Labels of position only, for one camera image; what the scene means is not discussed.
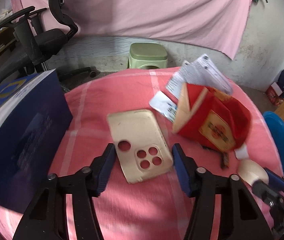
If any blue cardboard box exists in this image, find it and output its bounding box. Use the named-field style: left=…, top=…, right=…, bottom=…
left=0, top=70, right=73, bottom=213

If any pink checked tablecloth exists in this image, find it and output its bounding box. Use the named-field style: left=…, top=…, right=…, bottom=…
left=0, top=68, right=282, bottom=239

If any white paper receipt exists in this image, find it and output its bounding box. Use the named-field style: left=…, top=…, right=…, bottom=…
left=149, top=54, right=233, bottom=122

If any black office chair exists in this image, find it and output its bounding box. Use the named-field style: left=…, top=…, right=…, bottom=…
left=0, top=0, right=98, bottom=86

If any green plastic stool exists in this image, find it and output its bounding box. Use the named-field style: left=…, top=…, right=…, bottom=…
left=128, top=43, right=168, bottom=69

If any pink hanging bedsheet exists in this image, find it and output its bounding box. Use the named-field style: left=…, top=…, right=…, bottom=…
left=9, top=0, right=258, bottom=61

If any blue plastic bucket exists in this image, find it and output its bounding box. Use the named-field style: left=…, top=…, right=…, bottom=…
left=262, top=111, right=284, bottom=173

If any red cigarette pack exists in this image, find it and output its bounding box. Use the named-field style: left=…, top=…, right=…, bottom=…
left=172, top=83, right=252, bottom=153

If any beige phone case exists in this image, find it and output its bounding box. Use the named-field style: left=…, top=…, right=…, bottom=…
left=107, top=109, right=173, bottom=184

